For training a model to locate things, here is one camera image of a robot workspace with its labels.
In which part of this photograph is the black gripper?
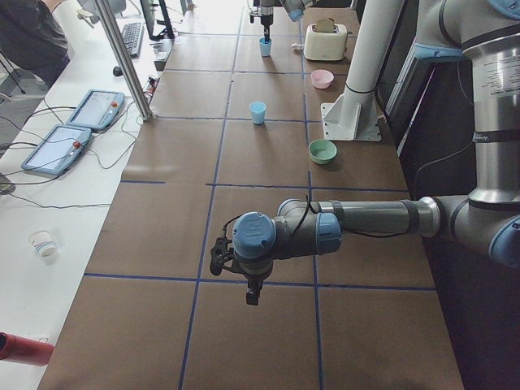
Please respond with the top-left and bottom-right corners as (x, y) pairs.
(210, 237), (262, 306)
(249, 6), (274, 42)

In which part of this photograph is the light blue cup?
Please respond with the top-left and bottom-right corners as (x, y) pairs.
(259, 37), (271, 58)
(249, 101), (267, 125)

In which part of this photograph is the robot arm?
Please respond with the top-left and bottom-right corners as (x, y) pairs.
(249, 0), (318, 43)
(210, 1), (519, 305)

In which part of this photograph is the cream toaster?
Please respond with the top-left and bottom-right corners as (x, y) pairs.
(303, 24), (348, 61)

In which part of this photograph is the toast slice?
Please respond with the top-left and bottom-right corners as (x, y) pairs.
(315, 18), (335, 33)

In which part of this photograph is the pink bowl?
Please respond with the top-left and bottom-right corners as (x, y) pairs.
(310, 69), (335, 89)

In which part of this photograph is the computer monitor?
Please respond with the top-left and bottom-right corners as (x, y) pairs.
(140, 0), (176, 41)

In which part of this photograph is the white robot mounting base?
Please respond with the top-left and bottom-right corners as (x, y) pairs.
(321, 0), (405, 141)

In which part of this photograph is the black keyboard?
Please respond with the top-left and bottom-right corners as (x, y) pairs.
(121, 22), (144, 59)

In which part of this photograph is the green bowl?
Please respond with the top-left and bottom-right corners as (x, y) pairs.
(308, 139), (337, 165)

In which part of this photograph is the teach pendant far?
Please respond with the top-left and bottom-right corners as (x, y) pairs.
(66, 89), (125, 132)

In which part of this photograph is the teach pendant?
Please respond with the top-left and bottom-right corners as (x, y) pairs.
(66, 89), (125, 132)
(21, 124), (92, 176)

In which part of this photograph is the paper cup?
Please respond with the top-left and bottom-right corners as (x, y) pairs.
(28, 230), (57, 257)

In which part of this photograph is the seated person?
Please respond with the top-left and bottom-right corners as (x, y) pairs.
(1, 0), (70, 88)

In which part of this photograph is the teach pendant near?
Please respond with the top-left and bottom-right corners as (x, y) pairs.
(21, 124), (92, 176)

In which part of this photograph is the red bottle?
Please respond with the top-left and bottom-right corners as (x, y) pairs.
(1, 332), (54, 366)

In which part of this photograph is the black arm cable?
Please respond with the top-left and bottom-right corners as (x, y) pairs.
(221, 193), (322, 241)

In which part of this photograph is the aluminium frame post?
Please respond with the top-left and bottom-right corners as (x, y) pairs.
(93, 0), (153, 122)

